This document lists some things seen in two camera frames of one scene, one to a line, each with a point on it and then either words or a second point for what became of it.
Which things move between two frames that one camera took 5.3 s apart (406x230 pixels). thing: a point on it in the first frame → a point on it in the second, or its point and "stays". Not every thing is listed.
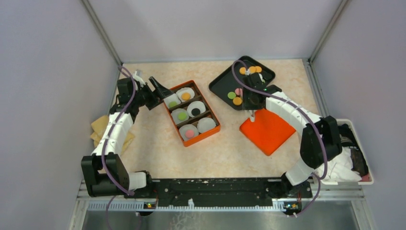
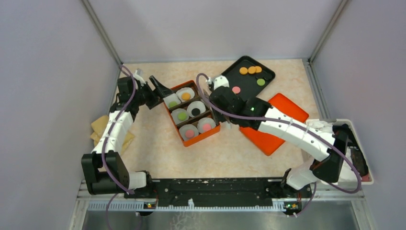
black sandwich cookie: (196, 111) stays
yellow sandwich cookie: (186, 96) stays
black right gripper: (247, 106) → (220, 117)
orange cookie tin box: (192, 117) stays
